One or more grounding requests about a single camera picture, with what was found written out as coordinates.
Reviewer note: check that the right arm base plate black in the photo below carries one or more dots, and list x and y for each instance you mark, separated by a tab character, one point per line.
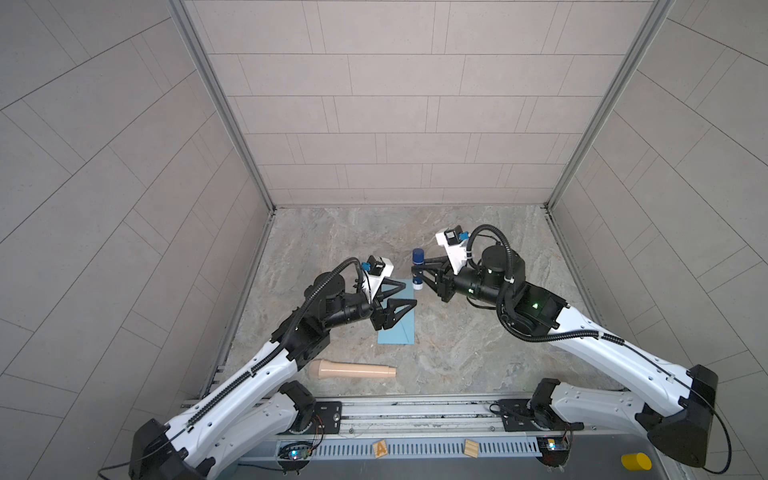
516	414

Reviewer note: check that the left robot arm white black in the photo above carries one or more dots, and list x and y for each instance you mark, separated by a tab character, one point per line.
263	399

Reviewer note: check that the yellow cylinder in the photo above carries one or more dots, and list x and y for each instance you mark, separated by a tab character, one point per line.
636	462

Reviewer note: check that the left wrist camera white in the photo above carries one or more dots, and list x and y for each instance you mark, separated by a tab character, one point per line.
376	270

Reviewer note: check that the aluminium mounting rail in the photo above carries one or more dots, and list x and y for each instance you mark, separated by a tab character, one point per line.
420	416

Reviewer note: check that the left circuit board with wires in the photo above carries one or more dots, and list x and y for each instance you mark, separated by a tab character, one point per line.
296	451

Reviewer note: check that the beige plastic toy microphone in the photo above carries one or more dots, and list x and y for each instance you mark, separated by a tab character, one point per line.
328	369

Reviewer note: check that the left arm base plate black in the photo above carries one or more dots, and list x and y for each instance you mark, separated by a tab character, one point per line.
325	415

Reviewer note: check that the right circuit board with wires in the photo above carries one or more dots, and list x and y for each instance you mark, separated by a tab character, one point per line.
555	451

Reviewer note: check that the grey slotted cable duct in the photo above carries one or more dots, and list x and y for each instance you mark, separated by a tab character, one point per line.
348	449

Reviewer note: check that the plain wooden block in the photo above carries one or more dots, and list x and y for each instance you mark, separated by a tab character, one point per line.
471	448

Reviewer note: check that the wooden letter A block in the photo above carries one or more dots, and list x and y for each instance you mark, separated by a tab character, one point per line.
380	449

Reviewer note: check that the blue white glue stick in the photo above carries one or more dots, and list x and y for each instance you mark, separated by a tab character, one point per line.
415	282

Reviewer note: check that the teal paper envelope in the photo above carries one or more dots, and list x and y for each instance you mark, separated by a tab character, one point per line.
403	332

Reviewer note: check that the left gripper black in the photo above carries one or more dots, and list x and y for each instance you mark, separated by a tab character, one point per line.
379	320

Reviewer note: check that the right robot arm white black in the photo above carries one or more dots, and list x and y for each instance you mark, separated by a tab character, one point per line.
672	406

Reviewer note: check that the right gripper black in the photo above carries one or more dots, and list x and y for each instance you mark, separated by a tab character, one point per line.
445	278

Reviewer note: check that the dark blue glue stick cap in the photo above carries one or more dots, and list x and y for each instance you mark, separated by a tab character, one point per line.
418	256

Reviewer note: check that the circuit board with wires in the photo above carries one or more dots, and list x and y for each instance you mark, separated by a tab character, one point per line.
296	451
555	451

